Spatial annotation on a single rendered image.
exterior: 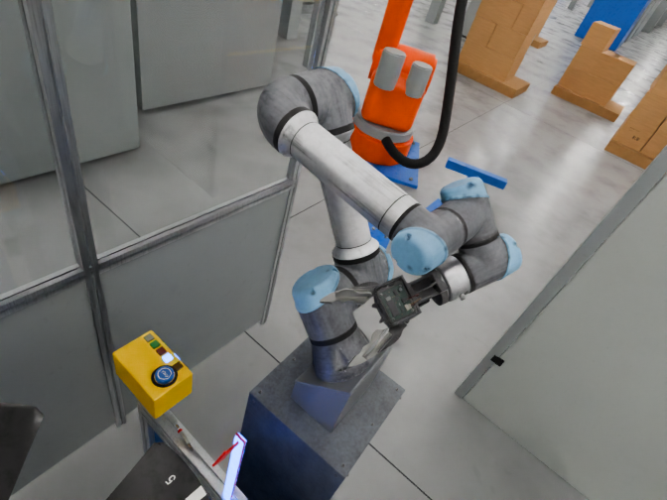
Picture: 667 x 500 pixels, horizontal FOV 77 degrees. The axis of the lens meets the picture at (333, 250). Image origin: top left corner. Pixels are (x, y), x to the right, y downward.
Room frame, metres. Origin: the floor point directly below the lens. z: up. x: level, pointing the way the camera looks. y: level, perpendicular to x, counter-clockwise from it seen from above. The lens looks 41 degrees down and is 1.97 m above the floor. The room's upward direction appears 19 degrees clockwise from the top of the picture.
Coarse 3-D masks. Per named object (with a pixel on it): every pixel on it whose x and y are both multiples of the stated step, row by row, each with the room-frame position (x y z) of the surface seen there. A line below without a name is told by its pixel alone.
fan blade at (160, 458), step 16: (160, 448) 0.27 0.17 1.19; (144, 464) 0.24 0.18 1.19; (160, 464) 0.25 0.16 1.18; (176, 464) 0.26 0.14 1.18; (128, 480) 0.21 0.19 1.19; (144, 480) 0.22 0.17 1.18; (160, 480) 0.23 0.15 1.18; (192, 480) 0.25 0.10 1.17; (112, 496) 0.19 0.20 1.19; (128, 496) 0.19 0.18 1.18; (144, 496) 0.20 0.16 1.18; (160, 496) 0.21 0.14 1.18; (176, 496) 0.22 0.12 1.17
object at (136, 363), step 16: (128, 352) 0.48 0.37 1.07; (144, 352) 0.49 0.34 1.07; (128, 368) 0.45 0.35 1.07; (144, 368) 0.46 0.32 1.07; (128, 384) 0.44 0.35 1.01; (144, 384) 0.42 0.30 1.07; (160, 384) 0.43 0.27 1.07; (176, 384) 0.45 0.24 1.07; (192, 384) 0.48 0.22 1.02; (144, 400) 0.41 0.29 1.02; (160, 400) 0.41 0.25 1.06; (176, 400) 0.44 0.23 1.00
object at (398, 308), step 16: (432, 272) 0.54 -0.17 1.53; (384, 288) 0.55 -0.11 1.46; (400, 288) 0.51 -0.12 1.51; (416, 288) 0.53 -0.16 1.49; (432, 288) 0.54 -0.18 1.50; (448, 288) 0.53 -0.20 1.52; (384, 304) 0.48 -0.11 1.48; (400, 304) 0.49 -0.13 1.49; (416, 304) 0.49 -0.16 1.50; (384, 320) 0.50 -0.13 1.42; (400, 320) 0.47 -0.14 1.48
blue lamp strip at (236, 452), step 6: (234, 438) 0.33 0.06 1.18; (240, 444) 0.32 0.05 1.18; (234, 450) 0.33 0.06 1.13; (240, 450) 0.32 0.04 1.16; (234, 456) 0.33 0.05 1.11; (234, 462) 0.33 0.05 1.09; (228, 468) 0.33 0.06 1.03; (234, 468) 0.32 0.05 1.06; (228, 474) 0.33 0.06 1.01; (234, 474) 0.32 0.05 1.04; (228, 480) 0.33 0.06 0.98; (228, 486) 0.33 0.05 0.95; (228, 492) 0.32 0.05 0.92; (228, 498) 0.32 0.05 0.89
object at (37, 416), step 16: (0, 416) 0.17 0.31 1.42; (16, 416) 0.18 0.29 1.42; (32, 416) 0.18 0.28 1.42; (0, 432) 0.16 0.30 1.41; (16, 432) 0.16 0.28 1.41; (32, 432) 0.17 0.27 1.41; (0, 448) 0.14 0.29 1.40; (16, 448) 0.15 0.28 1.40; (0, 464) 0.13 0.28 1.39; (16, 464) 0.14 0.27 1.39; (0, 480) 0.12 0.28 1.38; (16, 480) 0.13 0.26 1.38; (0, 496) 0.11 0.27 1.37
